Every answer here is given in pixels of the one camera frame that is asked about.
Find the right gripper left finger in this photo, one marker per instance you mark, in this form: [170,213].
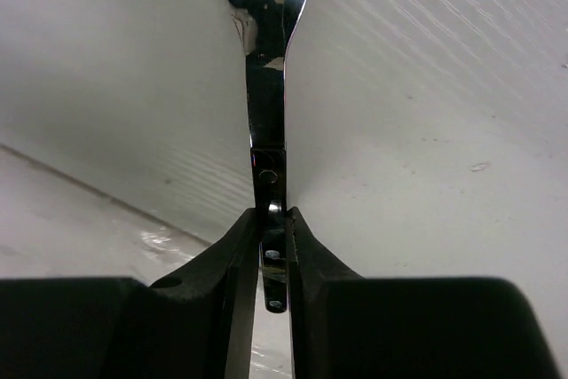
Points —
[206,331]

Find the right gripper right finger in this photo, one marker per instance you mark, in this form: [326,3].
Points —
[317,349]

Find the black handled steel fork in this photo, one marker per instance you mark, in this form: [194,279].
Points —
[266,28]

